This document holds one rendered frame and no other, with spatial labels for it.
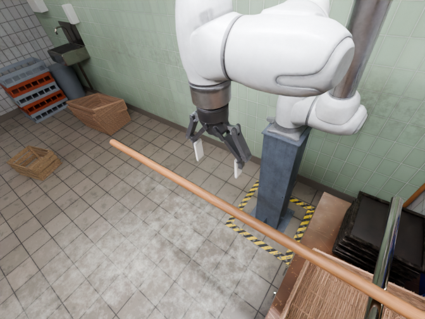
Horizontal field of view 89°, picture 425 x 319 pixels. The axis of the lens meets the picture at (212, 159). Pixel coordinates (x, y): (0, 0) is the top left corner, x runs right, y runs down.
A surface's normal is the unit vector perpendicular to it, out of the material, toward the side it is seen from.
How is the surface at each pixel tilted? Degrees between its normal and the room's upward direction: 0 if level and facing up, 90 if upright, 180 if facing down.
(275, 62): 77
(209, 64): 96
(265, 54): 68
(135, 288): 0
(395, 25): 90
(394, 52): 90
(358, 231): 0
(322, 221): 0
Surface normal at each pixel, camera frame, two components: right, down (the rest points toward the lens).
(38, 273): -0.10, -0.69
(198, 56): -0.56, 0.64
